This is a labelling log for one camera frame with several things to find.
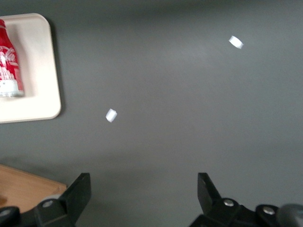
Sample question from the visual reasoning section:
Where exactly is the small white tape piece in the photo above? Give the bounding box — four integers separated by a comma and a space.
228, 35, 245, 50
105, 108, 118, 123

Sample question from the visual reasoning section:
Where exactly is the beige plastic tray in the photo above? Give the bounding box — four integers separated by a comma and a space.
0, 12, 62, 124

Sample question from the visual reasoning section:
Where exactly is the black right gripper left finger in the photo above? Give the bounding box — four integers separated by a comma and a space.
34, 172, 92, 227

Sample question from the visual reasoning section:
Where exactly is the red coke bottle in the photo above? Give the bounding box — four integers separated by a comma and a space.
0, 19, 26, 98

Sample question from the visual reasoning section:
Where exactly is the wooden drawer cabinet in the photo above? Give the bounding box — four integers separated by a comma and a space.
0, 164, 68, 214

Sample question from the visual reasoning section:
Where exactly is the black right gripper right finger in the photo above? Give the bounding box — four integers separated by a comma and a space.
188, 172, 241, 227

